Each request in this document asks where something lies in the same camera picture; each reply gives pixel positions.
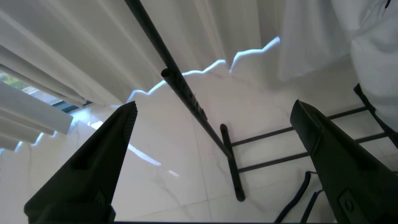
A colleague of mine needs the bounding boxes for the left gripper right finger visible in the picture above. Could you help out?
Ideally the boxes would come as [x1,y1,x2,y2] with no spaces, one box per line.
[289,99,398,224]

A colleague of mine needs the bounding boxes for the white curtain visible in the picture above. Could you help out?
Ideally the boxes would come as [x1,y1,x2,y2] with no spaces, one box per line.
[0,81,74,152]
[0,0,282,107]

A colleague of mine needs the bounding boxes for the pale grey shorts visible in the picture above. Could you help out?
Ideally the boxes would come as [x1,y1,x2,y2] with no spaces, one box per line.
[277,0,398,132]

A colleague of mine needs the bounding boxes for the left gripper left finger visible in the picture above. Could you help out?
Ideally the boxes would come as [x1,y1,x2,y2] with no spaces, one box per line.
[24,101,139,223]

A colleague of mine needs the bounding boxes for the window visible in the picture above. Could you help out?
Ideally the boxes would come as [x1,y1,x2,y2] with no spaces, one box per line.
[0,70,93,114]

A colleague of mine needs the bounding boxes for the black clothes rack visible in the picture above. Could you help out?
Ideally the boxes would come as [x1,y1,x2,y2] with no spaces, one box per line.
[124,0,398,202]

